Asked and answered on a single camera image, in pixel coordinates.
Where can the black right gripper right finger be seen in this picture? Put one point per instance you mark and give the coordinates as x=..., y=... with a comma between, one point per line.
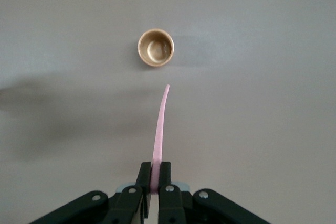
x=173, y=203

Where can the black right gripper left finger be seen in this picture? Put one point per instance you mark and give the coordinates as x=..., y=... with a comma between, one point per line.
x=126, y=203

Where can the pink chopstick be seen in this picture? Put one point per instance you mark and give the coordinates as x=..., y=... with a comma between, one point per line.
x=159, y=134

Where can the orange wooden cup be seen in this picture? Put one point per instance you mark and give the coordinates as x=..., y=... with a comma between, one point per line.
x=156, y=48

